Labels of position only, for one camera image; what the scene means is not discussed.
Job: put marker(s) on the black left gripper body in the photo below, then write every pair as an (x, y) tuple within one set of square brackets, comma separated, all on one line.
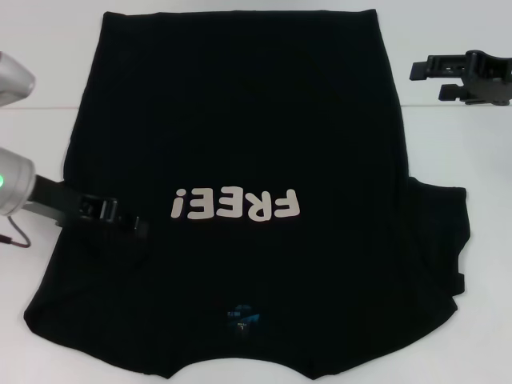
[(68, 202)]

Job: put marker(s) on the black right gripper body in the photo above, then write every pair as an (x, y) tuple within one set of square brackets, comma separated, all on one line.
[(492, 82)]

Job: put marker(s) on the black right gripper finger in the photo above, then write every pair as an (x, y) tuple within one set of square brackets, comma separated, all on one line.
[(436, 67), (452, 93)]

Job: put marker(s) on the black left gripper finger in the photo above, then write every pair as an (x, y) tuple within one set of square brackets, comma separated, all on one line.
[(134, 227)]

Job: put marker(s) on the black t-shirt with FREE! print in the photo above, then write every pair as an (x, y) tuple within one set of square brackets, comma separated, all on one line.
[(240, 140)]

